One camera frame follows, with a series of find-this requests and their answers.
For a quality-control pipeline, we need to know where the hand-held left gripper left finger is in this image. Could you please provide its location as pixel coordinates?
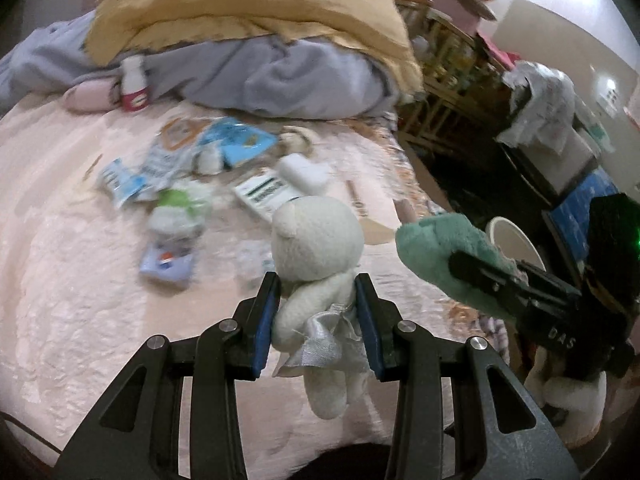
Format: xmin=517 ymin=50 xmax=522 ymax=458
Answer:
xmin=52 ymin=271 xmax=282 ymax=480

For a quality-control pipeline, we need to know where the pink bed blanket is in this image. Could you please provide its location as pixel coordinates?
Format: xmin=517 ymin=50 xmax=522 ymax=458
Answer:
xmin=0 ymin=94 xmax=501 ymax=467

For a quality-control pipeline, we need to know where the green and white packet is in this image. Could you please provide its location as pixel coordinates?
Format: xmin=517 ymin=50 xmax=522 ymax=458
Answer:
xmin=147 ymin=187 xmax=212 ymax=239

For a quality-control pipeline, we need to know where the pink soft pouch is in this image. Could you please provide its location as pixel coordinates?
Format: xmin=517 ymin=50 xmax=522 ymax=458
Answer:
xmin=64 ymin=79 xmax=123 ymax=112

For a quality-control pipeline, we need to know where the white teddy bear plush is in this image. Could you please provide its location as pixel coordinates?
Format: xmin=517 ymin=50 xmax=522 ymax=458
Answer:
xmin=269 ymin=195 xmax=366 ymax=420

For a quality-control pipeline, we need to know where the wooden crib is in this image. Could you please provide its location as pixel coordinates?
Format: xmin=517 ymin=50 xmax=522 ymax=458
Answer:
xmin=395 ymin=0 xmax=507 ymax=147

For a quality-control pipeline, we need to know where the grey blue blanket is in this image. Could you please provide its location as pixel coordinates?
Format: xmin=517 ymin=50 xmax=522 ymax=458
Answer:
xmin=0 ymin=10 xmax=401 ymax=121

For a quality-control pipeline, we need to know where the white plush toy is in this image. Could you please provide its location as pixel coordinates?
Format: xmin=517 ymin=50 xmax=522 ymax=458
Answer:
xmin=524 ymin=345 xmax=609 ymax=450

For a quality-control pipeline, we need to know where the blue snack packet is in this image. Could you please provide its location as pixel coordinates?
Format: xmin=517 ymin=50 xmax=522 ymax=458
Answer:
xmin=197 ymin=117 xmax=279 ymax=171

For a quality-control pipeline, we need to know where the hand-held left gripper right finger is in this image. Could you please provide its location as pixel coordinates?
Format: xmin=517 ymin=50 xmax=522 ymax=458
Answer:
xmin=354 ymin=272 xmax=581 ymax=480

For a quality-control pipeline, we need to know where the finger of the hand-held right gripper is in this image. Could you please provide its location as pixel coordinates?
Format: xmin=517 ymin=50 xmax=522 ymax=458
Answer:
xmin=515 ymin=259 xmax=583 ymax=297
xmin=448 ymin=250 xmax=532 ymax=322

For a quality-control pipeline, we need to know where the green plush toy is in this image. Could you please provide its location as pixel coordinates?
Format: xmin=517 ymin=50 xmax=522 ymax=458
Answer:
xmin=395 ymin=212 xmax=522 ymax=315

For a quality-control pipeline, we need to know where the orange and white snack packet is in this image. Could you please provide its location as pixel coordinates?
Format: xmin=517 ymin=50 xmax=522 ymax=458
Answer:
xmin=157 ymin=116 xmax=212 ymax=155

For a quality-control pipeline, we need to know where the white crumpled cloth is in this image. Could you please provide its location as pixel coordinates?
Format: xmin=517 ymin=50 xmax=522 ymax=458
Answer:
xmin=495 ymin=60 xmax=587 ymax=155

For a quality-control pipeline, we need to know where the white box black label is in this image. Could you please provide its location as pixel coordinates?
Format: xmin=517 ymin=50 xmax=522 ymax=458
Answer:
xmin=234 ymin=170 xmax=302 ymax=222

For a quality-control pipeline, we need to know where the white and blue wrapper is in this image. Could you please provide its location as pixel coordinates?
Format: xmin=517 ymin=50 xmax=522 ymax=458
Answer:
xmin=97 ymin=149 xmax=182 ymax=209

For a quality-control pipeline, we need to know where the small blue packet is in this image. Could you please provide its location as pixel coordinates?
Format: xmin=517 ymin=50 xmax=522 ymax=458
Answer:
xmin=139 ymin=237 xmax=197 ymax=287

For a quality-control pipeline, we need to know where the white bottle with red label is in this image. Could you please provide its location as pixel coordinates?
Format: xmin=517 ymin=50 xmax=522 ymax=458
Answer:
xmin=120 ymin=56 xmax=151 ymax=112

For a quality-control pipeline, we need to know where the blue box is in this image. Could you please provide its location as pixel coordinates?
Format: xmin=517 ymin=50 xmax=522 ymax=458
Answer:
xmin=546 ymin=167 xmax=627 ymax=262

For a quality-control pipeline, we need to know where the yellow fleece blanket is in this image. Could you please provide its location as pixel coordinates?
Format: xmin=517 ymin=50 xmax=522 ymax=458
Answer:
xmin=85 ymin=0 xmax=426 ymax=105

